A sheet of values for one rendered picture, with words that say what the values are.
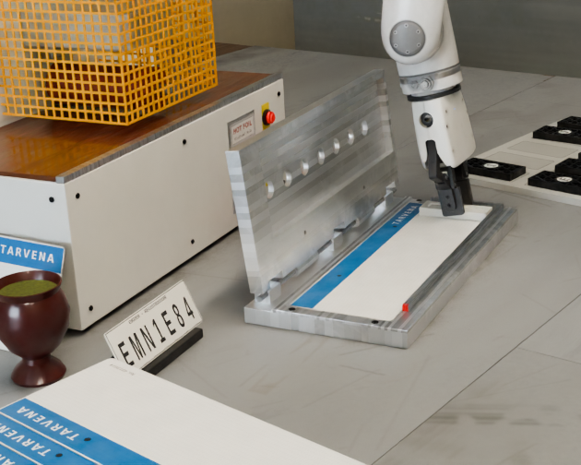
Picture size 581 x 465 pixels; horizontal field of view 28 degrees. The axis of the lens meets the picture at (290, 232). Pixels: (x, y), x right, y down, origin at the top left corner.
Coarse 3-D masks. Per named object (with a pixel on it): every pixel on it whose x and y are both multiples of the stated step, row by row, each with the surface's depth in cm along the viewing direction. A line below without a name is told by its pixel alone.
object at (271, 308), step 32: (352, 224) 159; (512, 224) 164; (320, 256) 152; (480, 256) 151; (288, 288) 142; (448, 288) 140; (256, 320) 137; (288, 320) 135; (320, 320) 133; (352, 320) 132; (384, 320) 131; (416, 320) 131
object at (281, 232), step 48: (336, 96) 153; (384, 96) 168; (240, 144) 134; (288, 144) 143; (336, 144) 157; (384, 144) 170; (240, 192) 132; (288, 192) 143; (336, 192) 153; (384, 192) 167; (288, 240) 141
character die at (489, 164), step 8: (472, 160) 188; (480, 160) 188; (488, 160) 188; (472, 168) 185; (480, 168) 184; (488, 168) 184; (496, 168) 184; (504, 168) 184; (512, 168) 184; (520, 168) 183; (488, 176) 183; (496, 176) 182; (504, 176) 181; (512, 176) 181
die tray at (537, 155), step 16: (512, 144) 200; (528, 144) 199; (544, 144) 199; (560, 144) 199; (576, 144) 198; (496, 160) 192; (512, 160) 191; (528, 160) 191; (544, 160) 190; (560, 160) 190; (480, 176) 184; (528, 176) 183; (512, 192) 179; (528, 192) 177; (544, 192) 175; (560, 192) 175
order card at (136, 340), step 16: (176, 288) 134; (160, 304) 131; (176, 304) 133; (192, 304) 135; (128, 320) 126; (144, 320) 128; (160, 320) 130; (176, 320) 132; (192, 320) 134; (112, 336) 123; (128, 336) 125; (144, 336) 127; (160, 336) 129; (176, 336) 131; (128, 352) 124; (144, 352) 126; (160, 352) 128
